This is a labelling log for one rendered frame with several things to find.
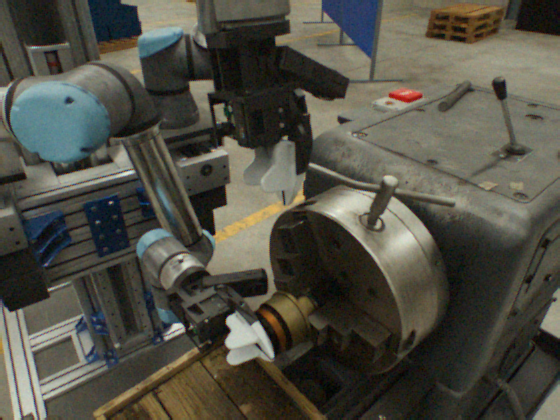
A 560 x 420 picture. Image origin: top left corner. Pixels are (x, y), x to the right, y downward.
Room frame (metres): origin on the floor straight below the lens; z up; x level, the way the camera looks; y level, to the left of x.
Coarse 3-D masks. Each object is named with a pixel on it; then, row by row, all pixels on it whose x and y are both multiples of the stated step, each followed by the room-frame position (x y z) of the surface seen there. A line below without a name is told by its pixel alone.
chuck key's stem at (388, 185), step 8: (392, 176) 0.51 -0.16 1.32; (384, 184) 0.50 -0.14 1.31; (392, 184) 0.50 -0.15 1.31; (384, 192) 0.50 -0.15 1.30; (392, 192) 0.50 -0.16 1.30; (376, 200) 0.51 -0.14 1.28; (384, 200) 0.50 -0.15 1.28; (376, 208) 0.51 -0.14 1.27; (384, 208) 0.51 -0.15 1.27; (368, 216) 0.52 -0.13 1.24; (376, 216) 0.51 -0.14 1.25; (368, 224) 0.52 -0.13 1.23
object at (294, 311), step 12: (276, 300) 0.47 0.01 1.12; (288, 300) 0.46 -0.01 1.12; (300, 300) 0.48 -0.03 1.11; (264, 312) 0.44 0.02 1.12; (276, 312) 0.45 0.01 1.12; (288, 312) 0.44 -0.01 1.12; (300, 312) 0.45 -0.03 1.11; (312, 312) 0.46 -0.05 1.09; (264, 324) 0.42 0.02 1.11; (276, 324) 0.43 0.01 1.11; (288, 324) 0.43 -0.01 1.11; (300, 324) 0.43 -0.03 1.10; (276, 336) 0.41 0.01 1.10; (288, 336) 0.42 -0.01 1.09; (300, 336) 0.43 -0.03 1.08; (276, 348) 0.40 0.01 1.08; (288, 348) 0.42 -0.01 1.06
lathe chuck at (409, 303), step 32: (352, 192) 0.60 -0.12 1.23; (320, 224) 0.54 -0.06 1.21; (352, 224) 0.51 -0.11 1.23; (384, 224) 0.52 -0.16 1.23; (352, 256) 0.49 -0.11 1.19; (384, 256) 0.47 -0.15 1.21; (416, 256) 0.49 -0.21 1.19; (352, 288) 0.48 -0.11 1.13; (384, 288) 0.44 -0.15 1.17; (416, 288) 0.45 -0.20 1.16; (384, 320) 0.43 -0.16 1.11; (416, 320) 0.43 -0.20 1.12; (352, 352) 0.47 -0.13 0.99
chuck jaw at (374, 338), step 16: (336, 304) 0.48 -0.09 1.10; (352, 304) 0.48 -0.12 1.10; (320, 320) 0.44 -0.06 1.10; (336, 320) 0.44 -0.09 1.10; (352, 320) 0.45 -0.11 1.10; (368, 320) 0.45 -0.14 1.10; (320, 336) 0.43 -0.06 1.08; (336, 336) 0.43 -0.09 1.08; (352, 336) 0.43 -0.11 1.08; (368, 336) 0.41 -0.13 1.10; (384, 336) 0.41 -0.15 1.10; (368, 352) 0.40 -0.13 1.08; (384, 352) 0.41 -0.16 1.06
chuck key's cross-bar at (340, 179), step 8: (312, 168) 0.51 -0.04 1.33; (320, 168) 0.51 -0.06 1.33; (328, 176) 0.51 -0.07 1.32; (336, 176) 0.51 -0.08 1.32; (344, 184) 0.51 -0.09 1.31; (352, 184) 0.51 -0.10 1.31; (360, 184) 0.51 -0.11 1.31; (368, 184) 0.51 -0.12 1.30; (376, 192) 0.50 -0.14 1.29; (400, 192) 0.50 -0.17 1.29; (408, 192) 0.51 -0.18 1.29; (416, 192) 0.51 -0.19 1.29; (416, 200) 0.50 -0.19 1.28; (424, 200) 0.50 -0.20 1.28; (432, 200) 0.50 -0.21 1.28; (440, 200) 0.50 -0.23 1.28; (448, 200) 0.50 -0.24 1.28
